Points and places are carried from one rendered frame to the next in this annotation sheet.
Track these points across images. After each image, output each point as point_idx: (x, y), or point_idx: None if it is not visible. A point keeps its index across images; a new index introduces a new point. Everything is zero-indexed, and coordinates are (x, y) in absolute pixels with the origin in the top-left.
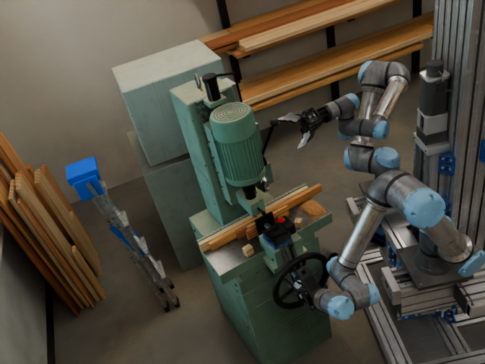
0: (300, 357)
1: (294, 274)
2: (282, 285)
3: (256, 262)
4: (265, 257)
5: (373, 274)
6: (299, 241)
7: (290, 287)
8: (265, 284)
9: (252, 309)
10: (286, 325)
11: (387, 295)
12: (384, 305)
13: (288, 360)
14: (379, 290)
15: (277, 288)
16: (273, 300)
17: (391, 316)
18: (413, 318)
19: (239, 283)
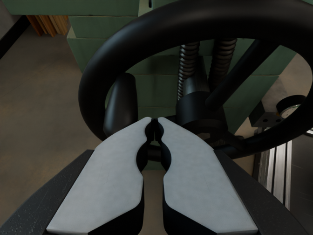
0: (165, 170)
1: (192, 85)
2: (171, 98)
3: (119, 4)
4: (147, 1)
5: (294, 144)
6: None
7: (110, 127)
8: (136, 77)
9: (106, 107)
10: (159, 145)
11: (298, 178)
12: (289, 191)
13: (150, 168)
14: (292, 168)
15: (86, 96)
16: (147, 112)
17: (289, 209)
18: None
19: (67, 40)
